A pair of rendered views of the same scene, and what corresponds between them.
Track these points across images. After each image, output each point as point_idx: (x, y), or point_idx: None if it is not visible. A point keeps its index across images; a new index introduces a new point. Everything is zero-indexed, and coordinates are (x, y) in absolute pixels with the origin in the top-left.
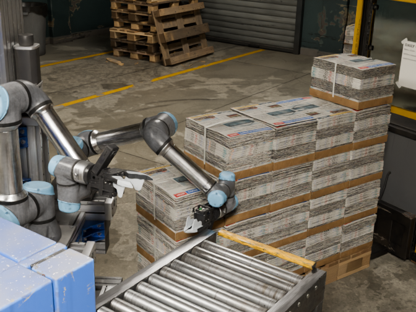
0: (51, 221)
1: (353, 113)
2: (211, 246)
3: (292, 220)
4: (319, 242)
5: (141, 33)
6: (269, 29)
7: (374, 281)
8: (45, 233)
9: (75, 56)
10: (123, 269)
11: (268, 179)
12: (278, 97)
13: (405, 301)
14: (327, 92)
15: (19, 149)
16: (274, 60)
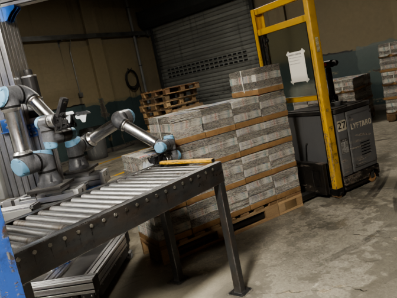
0: (52, 171)
1: (256, 97)
2: (153, 169)
3: (230, 171)
4: (257, 187)
5: None
6: None
7: (306, 211)
8: (49, 178)
9: (126, 153)
10: (137, 237)
11: (205, 143)
12: None
13: (326, 216)
14: (240, 91)
15: (22, 123)
16: None
